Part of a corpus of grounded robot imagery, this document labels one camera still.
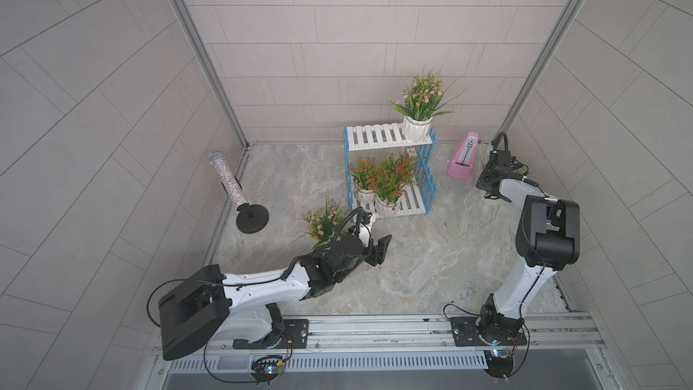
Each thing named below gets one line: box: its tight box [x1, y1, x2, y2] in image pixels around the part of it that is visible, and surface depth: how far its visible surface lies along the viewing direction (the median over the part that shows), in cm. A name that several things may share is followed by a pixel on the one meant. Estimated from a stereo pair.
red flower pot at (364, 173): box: [348, 155, 379, 204], surface depth 91 cm
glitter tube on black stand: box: [208, 150, 269, 235], surface depth 82 cm
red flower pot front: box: [373, 152, 426, 218], surface depth 88 cm
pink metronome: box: [447, 130, 480, 180], surface depth 101 cm
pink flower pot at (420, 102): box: [389, 65, 467, 144], surface depth 75 cm
